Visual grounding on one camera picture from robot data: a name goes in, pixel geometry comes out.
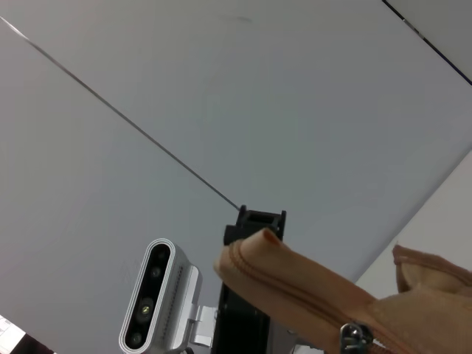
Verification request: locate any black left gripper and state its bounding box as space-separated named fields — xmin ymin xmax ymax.
xmin=218 ymin=205 xmax=288 ymax=354

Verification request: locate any khaki canvas food bag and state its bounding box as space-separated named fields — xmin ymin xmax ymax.
xmin=213 ymin=227 xmax=472 ymax=354

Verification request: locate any silver metal zipper pull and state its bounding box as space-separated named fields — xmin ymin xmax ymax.
xmin=339 ymin=320 xmax=374 ymax=354

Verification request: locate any silver left wrist depth camera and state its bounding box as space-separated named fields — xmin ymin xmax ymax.
xmin=118 ymin=238 xmax=218 ymax=354

